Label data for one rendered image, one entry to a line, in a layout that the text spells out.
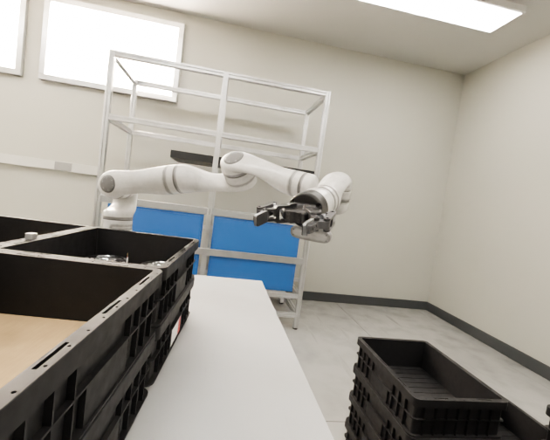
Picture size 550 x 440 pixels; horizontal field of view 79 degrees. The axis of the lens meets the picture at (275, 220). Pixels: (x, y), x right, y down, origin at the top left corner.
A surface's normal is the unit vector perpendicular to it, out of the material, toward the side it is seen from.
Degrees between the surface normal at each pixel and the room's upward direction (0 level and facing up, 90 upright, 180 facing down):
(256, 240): 90
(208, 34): 90
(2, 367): 0
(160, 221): 90
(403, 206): 90
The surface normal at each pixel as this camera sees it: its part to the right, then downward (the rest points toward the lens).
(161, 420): 0.13, -0.99
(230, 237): 0.16, 0.08
